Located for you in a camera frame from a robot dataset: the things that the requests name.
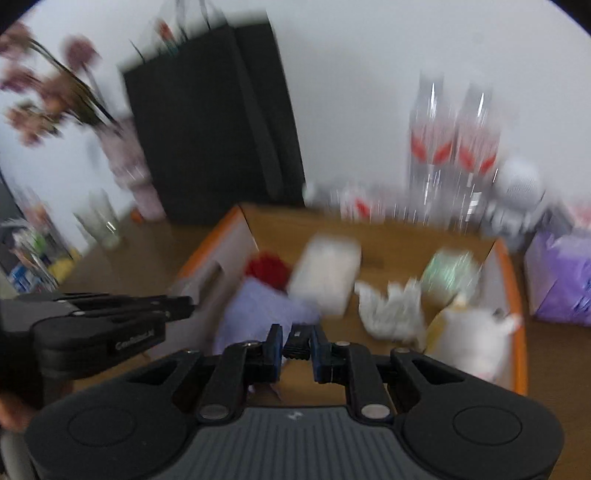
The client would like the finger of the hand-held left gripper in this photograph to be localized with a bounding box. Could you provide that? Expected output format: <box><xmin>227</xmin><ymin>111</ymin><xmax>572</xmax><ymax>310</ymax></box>
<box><xmin>55</xmin><ymin>293</ymin><xmax>195</xmax><ymax>318</ymax></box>
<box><xmin>69</xmin><ymin>308</ymin><xmax>171</xmax><ymax>331</ymax></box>

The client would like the water bottle red label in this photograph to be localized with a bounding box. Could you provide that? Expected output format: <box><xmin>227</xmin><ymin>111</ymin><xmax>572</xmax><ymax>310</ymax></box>
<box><xmin>406</xmin><ymin>69</ymin><xmax>458</xmax><ymax>232</ymax></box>
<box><xmin>455</xmin><ymin>80</ymin><xmax>502</xmax><ymax>236</ymax></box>

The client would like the purple tissue pack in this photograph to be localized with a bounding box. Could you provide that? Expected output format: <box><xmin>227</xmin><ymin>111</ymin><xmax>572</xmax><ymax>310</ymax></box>
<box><xmin>524</xmin><ymin>203</ymin><xmax>591</xmax><ymax>326</ymax></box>

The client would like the clear plastic bag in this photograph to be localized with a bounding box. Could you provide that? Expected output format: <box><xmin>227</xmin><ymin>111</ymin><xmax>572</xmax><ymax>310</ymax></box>
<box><xmin>420</xmin><ymin>248</ymin><xmax>483</xmax><ymax>308</ymax></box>

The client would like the red cardboard box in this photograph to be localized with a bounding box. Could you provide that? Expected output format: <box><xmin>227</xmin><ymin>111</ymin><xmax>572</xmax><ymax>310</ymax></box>
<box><xmin>150</xmin><ymin>203</ymin><xmax>529</xmax><ymax>398</ymax></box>

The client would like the pink mottled vase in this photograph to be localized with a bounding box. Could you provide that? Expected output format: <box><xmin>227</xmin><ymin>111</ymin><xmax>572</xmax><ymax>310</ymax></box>
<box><xmin>88</xmin><ymin>117</ymin><xmax>167</xmax><ymax>221</ymax></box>

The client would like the pile of crumpled tissues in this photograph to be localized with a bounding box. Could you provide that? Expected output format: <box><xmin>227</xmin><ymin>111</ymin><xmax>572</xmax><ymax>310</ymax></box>
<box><xmin>355</xmin><ymin>277</ymin><xmax>428</xmax><ymax>344</ymax></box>

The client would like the person's left hand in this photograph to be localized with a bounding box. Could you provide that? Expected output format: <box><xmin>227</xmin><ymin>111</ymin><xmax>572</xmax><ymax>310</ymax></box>
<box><xmin>0</xmin><ymin>390</ymin><xmax>43</xmax><ymax>433</ymax></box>

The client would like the small black object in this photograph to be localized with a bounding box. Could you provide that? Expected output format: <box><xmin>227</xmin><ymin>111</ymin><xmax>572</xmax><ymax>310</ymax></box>
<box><xmin>283</xmin><ymin>324</ymin><xmax>315</xmax><ymax>361</ymax></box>

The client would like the clear glass cup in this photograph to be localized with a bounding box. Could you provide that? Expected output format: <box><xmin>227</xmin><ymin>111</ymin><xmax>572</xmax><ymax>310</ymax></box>
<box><xmin>74</xmin><ymin>189</ymin><xmax>124</xmax><ymax>250</ymax></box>

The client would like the red artificial rose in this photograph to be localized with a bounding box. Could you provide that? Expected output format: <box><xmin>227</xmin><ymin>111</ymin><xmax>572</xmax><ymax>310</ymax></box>
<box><xmin>244</xmin><ymin>251</ymin><xmax>291</xmax><ymax>291</ymax></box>

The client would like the white plastic box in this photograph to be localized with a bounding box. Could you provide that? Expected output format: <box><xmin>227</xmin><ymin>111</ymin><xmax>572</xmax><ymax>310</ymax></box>
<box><xmin>287</xmin><ymin>233</ymin><xmax>363</xmax><ymax>319</ymax></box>

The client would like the shelf with colourful things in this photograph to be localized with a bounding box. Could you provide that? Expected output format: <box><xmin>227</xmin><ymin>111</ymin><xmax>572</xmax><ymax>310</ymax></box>
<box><xmin>0</xmin><ymin>185</ymin><xmax>81</xmax><ymax>296</ymax></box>

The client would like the white and red object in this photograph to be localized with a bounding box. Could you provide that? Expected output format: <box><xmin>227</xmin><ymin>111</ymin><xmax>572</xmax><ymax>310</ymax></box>
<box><xmin>305</xmin><ymin>182</ymin><xmax>407</xmax><ymax>222</ymax></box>

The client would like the white and yellow plush sheep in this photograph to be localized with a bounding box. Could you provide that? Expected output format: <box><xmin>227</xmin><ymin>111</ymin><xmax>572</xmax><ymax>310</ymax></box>
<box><xmin>422</xmin><ymin>293</ymin><xmax>525</xmax><ymax>384</ymax></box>

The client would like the purple cloth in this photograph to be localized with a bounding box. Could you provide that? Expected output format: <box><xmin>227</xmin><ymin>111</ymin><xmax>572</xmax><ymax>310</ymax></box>
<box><xmin>212</xmin><ymin>279</ymin><xmax>324</xmax><ymax>358</ymax></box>

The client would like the white robot speaker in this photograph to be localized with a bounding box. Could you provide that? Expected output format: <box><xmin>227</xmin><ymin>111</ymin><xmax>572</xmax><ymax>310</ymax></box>
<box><xmin>482</xmin><ymin>157</ymin><xmax>546</xmax><ymax>252</ymax></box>

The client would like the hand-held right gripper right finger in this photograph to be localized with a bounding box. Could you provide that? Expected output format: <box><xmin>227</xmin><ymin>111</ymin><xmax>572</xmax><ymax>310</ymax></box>
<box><xmin>310</xmin><ymin>325</ymin><xmax>468</xmax><ymax>423</ymax></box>

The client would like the black paper bag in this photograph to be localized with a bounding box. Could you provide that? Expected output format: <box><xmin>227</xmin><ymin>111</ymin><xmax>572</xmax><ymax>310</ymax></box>
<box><xmin>121</xmin><ymin>14</ymin><xmax>278</xmax><ymax>227</ymax></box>
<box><xmin>235</xmin><ymin>21</ymin><xmax>308</xmax><ymax>208</ymax></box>

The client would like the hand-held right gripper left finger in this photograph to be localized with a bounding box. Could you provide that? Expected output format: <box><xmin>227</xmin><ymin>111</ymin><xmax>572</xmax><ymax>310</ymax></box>
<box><xmin>113</xmin><ymin>323</ymin><xmax>284</xmax><ymax>425</ymax></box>

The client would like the dried pink flower bouquet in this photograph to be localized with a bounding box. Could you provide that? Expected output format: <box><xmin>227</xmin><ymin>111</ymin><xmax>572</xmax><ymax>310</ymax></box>
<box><xmin>0</xmin><ymin>21</ymin><xmax>121</xmax><ymax>146</ymax></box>

